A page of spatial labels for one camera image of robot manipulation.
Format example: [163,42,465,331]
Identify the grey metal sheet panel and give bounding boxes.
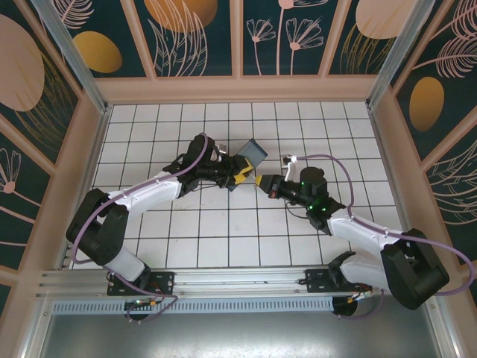
[37,312,448,358]

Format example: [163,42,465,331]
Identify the blue starry night print box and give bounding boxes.
[236,138,269,169]

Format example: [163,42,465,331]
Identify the right aluminium corner post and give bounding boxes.
[367,0,448,110]

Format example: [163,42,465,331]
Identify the grey slotted cable duct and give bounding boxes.
[51,296,335,314]

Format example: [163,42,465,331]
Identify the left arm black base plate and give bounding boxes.
[107,271,176,298]

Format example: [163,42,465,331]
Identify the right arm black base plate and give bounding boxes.
[303,268,373,298]

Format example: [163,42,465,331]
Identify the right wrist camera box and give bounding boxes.
[279,153,299,183]

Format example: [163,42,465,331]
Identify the aluminium corner post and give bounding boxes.
[31,0,113,116]
[367,0,448,110]

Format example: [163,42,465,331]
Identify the small green circuit board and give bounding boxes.
[124,298,157,311]

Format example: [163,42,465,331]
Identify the left aluminium corner post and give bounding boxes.
[31,0,113,116]

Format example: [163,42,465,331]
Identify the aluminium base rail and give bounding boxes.
[37,265,446,299]

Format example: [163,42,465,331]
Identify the aluminium frame profile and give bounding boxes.
[424,294,461,358]
[22,296,55,358]

